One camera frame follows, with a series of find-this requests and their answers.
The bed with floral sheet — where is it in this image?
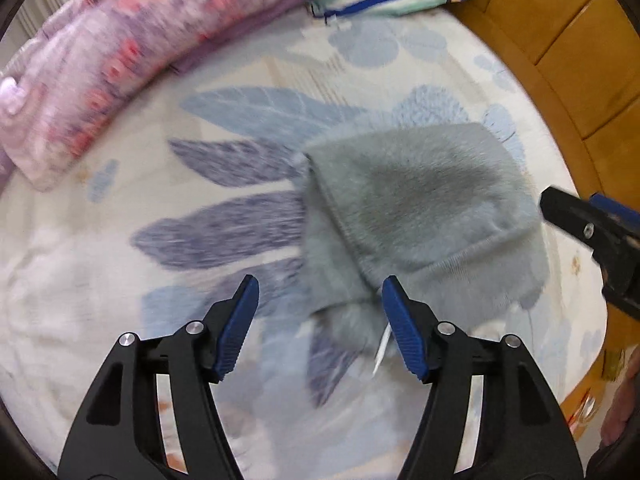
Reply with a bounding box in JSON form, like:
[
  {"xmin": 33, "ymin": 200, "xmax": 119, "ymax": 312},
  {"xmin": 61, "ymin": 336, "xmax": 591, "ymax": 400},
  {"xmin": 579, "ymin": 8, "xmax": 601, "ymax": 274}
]
[{"xmin": 0, "ymin": 7, "xmax": 610, "ymax": 480}]

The person's right forearm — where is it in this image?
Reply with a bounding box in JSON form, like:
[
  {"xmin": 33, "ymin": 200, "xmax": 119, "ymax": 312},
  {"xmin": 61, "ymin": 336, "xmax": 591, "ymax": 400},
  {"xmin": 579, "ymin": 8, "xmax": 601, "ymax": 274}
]
[{"xmin": 600, "ymin": 374, "xmax": 640, "ymax": 448}]

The purple floral quilt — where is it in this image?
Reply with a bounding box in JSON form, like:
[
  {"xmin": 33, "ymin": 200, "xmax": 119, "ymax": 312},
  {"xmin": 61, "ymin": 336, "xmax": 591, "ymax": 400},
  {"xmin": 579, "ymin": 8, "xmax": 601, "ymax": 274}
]
[{"xmin": 0, "ymin": 0, "xmax": 347, "ymax": 192}]

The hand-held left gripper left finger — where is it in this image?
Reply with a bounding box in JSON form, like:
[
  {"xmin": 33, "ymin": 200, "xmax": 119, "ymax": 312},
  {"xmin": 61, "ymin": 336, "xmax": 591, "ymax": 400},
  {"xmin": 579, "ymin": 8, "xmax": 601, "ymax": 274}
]
[{"xmin": 57, "ymin": 274, "xmax": 261, "ymax": 480}]

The grey zip hoodie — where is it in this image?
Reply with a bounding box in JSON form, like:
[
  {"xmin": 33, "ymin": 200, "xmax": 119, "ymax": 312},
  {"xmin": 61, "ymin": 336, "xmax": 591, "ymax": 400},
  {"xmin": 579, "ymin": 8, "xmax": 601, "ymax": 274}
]
[{"xmin": 295, "ymin": 122, "xmax": 551, "ymax": 377}]

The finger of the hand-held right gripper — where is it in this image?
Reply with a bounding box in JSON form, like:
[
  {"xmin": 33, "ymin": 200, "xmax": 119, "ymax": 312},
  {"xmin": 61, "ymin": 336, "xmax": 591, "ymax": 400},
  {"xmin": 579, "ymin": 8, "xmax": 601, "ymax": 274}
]
[
  {"xmin": 540, "ymin": 186, "xmax": 640, "ymax": 261},
  {"xmin": 589, "ymin": 191, "xmax": 640, "ymax": 233}
]

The wooden headboard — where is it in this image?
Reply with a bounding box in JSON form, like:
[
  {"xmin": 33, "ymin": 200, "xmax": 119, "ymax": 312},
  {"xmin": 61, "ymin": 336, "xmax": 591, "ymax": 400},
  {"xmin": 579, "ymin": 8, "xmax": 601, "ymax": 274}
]
[{"xmin": 447, "ymin": 0, "xmax": 640, "ymax": 411}]

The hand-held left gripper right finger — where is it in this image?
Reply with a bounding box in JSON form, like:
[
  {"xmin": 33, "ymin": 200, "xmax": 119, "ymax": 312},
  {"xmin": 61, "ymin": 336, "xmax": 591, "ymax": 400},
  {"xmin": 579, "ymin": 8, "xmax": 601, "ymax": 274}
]
[{"xmin": 381, "ymin": 275, "xmax": 585, "ymax": 480}]

